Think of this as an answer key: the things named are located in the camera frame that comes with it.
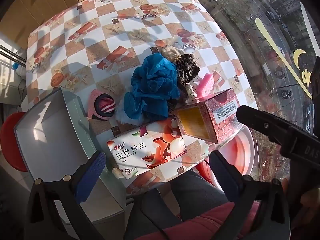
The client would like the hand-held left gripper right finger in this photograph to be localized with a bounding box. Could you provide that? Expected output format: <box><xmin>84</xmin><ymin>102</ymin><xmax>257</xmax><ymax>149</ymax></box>
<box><xmin>209</xmin><ymin>151</ymin><xmax>292</xmax><ymax>240</ymax></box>

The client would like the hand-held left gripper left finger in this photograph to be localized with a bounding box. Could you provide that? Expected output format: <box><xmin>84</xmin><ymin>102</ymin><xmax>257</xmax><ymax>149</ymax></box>
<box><xmin>26</xmin><ymin>151</ymin><xmax>108</xmax><ymax>240</ymax></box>

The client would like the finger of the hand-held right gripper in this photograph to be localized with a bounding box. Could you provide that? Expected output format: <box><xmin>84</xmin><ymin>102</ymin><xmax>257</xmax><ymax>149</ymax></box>
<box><xmin>236</xmin><ymin>105</ymin><xmax>300</xmax><ymax>153</ymax></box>

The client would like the white cardboard box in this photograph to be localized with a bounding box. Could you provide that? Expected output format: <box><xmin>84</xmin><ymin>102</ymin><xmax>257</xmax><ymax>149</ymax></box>
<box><xmin>14</xmin><ymin>87</ymin><xmax>127</xmax><ymax>225</ymax></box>

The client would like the pink sponge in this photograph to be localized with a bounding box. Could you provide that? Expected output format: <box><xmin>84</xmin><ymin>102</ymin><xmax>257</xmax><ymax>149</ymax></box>
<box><xmin>196</xmin><ymin>72</ymin><xmax>217</xmax><ymax>98</ymax></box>

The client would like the leopard print scrunchie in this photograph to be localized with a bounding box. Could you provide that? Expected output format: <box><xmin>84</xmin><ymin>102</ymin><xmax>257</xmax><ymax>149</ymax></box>
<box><xmin>174</xmin><ymin>54</ymin><xmax>202</xmax><ymax>98</ymax></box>

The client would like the blue cloth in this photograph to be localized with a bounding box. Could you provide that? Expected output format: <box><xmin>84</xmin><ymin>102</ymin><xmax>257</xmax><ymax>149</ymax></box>
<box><xmin>124</xmin><ymin>54</ymin><xmax>180</xmax><ymax>120</ymax></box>

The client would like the beige cloth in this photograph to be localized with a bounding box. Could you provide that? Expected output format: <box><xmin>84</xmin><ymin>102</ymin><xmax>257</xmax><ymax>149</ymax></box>
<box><xmin>161</xmin><ymin>45</ymin><xmax>180</xmax><ymax>62</ymax></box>

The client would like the person's right hand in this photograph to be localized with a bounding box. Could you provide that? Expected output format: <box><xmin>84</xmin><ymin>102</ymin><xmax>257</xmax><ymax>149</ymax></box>
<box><xmin>281</xmin><ymin>177</ymin><xmax>320</xmax><ymax>230</ymax></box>

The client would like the person's dark trouser leg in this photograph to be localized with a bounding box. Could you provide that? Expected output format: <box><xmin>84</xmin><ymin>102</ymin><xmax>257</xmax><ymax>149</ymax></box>
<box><xmin>125</xmin><ymin>169</ymin><xmax>233</xmax><ymax>240</ymax></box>

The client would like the red patterned tissue box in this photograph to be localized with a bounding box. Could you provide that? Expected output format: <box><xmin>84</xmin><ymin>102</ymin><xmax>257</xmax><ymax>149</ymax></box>
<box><xmin>175</xmin><ymin>88</ymin><xmax>245</xmax><ymax>145</ymax></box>

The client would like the person's pink garment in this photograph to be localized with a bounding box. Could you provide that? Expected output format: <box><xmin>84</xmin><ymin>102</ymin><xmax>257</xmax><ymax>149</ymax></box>
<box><xmin>140</xmin><ymin>201</ymin><xmax>260</xmax><ymax>240</ymax></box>

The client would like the floral tissue pack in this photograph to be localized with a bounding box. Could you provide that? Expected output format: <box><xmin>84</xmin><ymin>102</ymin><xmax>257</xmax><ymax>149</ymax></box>
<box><xmin>107</xmin><ymin>117</ymin><xmax>187</xmax><ymax>179</ymax></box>

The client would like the light blue fluffy scrunchie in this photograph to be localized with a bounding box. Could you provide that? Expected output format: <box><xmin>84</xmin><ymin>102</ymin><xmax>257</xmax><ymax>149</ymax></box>
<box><xmin>115</xmin><ymin>100</ymin><xmax>145</xmax><ymax>125</ymax></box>

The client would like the pink striped sock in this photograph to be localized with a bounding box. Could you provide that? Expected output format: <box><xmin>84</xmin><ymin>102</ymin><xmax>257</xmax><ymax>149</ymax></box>
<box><xmin>87</xmin><ymin>89</ymin><xmax>117</xmax><ymax>122</ymax></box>

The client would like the yellow window sticker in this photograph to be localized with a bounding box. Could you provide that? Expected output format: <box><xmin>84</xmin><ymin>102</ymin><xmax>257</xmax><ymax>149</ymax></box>
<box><xmin>255</xmin><ymin>17</ymin><xmax>313</xmax><ymax>100</ymax></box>

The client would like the white polka dot scrunchie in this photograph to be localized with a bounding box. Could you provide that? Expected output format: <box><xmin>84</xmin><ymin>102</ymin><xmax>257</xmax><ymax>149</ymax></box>
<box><xmin>184</xmin><ymin>79</ymin><xmax>200</xmax><ymax>104</ymax></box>

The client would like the red plastic chair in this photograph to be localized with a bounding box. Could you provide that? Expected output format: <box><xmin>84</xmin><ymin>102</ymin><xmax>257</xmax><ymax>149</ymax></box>
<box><xmin>0</xmin><ymin>112</ymin><xmax>28</xmax><ymax>172</ymax></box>

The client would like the plastic bottle with blue cap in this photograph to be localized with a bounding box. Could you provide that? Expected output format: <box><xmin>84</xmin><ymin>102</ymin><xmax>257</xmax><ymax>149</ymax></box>
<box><xmin>11</xmin><ymin>62</ymin><xmax>25</xmax><ymax>77</ymax></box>

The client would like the checkered printed tablecloth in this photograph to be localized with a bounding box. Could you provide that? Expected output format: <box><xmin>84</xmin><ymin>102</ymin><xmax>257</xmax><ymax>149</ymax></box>
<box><xmin>26</xmin><ymin>0</ymin><xmax>259</xmax><ymax>195</ymax></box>

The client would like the brown cardboard sheet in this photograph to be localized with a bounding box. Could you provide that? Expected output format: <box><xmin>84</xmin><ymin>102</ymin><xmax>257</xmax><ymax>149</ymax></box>
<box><xmin>0</xmin><ymin>0</ymin><xmax>100</xmax><ymax>48</ymax></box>

